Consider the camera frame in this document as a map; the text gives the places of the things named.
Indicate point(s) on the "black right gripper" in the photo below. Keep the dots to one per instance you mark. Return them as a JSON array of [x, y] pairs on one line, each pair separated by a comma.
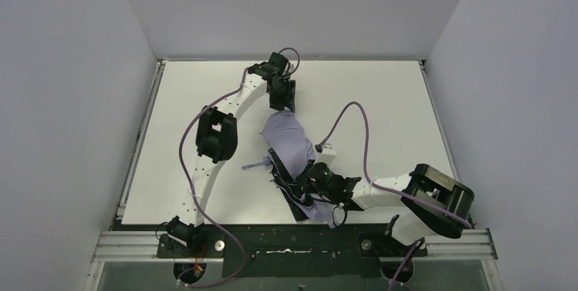
[[293, 180]]

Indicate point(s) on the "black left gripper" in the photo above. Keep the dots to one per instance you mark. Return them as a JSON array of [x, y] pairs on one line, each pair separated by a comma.
[[282, 95]]

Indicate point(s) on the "lavender folding umbrella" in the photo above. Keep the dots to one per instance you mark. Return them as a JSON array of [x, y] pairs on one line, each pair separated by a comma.
[[290, 155]]

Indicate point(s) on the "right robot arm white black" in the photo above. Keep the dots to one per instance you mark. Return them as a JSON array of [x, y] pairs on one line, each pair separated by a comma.
[[432, 202]]

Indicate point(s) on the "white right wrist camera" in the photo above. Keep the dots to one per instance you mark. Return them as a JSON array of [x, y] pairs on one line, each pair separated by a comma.
[[326, 153]]

